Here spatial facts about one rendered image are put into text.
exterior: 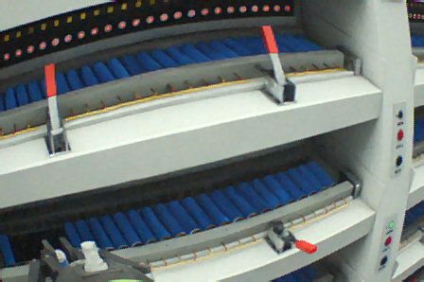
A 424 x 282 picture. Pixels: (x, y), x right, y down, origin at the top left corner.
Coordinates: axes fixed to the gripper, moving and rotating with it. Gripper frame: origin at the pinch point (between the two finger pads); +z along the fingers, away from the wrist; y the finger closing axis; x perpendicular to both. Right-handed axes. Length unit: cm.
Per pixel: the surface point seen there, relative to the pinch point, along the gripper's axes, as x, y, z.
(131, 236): 2.0, -12.4, 12.0
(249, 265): 8.4, -24.4, 5.2
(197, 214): 1.5, -22.5, 13.2
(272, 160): -1.9, -37.5, 18.0
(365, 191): 5.6, -47.8, 6.9
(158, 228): 1.9, -16.5, 12.3
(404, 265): 27, -63, 10
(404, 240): 24, -69, 16
